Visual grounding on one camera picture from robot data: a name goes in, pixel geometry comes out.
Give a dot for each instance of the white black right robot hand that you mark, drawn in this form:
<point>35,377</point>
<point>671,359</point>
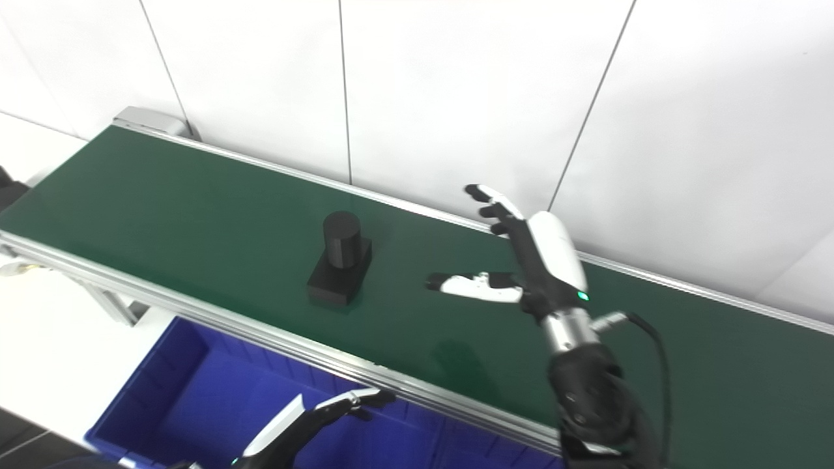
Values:
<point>554,260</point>

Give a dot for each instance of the aluminium conveyor leg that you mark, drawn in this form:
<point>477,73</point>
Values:
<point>114,303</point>

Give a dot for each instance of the blue plastic bin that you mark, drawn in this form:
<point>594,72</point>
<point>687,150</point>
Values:
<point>195,404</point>

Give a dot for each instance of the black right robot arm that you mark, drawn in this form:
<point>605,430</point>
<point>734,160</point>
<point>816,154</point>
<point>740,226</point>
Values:
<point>586,391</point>

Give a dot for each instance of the green conveyor belt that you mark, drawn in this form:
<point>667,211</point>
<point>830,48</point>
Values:
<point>260,335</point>
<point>195,215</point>

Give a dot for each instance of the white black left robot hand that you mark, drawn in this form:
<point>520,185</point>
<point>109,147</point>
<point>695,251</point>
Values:
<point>287,436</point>

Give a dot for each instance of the black cylinder-on-block part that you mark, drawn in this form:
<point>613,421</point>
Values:
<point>339,273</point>

